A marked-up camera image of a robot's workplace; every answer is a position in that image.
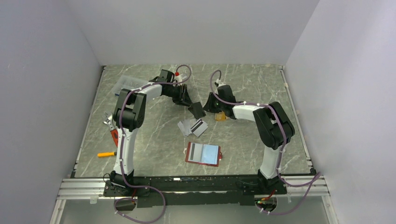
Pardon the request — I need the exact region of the single white stripe card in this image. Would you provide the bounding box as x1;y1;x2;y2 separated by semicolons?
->
186;142;203;162

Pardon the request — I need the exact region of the clear plastic organizer box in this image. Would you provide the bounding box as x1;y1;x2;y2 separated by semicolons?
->
111;75;148;96

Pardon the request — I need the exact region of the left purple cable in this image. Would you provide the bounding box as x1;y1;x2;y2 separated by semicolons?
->
114;64;192;224

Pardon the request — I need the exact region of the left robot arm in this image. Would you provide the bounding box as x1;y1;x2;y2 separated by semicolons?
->
110;70;192;196

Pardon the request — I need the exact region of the white magnetic stripe card stack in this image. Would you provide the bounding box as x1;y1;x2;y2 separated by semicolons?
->
177;119;208;137

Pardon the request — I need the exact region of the red leather wallet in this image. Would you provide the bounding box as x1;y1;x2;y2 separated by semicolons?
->
185;143;222;167

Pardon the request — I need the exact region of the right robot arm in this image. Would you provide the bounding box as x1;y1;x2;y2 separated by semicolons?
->
204;84;295;194

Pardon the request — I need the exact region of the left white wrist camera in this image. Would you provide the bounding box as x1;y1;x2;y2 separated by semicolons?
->
173;72;188;83

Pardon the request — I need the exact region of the orange card stack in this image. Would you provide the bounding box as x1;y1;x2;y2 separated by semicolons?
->
215;112;227;121

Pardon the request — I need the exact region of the black card holder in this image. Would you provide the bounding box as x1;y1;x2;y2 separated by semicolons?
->
188;102;206;119

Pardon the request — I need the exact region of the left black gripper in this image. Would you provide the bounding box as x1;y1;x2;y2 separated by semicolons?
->
165;84;193;107

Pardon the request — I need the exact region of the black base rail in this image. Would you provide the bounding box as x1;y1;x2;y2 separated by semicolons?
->
103;175;287;208

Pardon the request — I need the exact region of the purple cable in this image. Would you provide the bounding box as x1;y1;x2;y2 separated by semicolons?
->
210;70;321;216
114;64;192;224

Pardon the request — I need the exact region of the aluminium frame rail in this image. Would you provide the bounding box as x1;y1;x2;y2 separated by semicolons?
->
49;175;339;224

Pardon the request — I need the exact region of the red utility knife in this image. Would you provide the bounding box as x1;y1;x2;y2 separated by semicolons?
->
110;129;119;146

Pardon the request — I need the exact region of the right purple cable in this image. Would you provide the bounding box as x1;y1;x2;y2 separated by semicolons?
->
210;70;321;216

